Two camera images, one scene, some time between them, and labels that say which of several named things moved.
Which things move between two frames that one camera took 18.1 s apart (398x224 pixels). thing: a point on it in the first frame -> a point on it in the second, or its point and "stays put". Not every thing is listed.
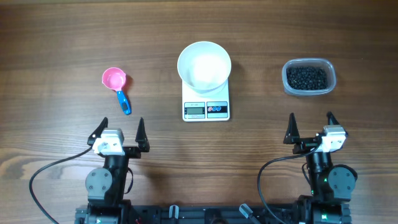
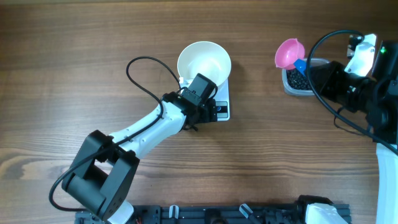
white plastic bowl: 204,65 stays put
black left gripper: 131,150 -> 210,112
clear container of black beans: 308,76 stays put
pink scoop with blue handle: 114,78 -> 290,55
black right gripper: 308,145 -> 330,81
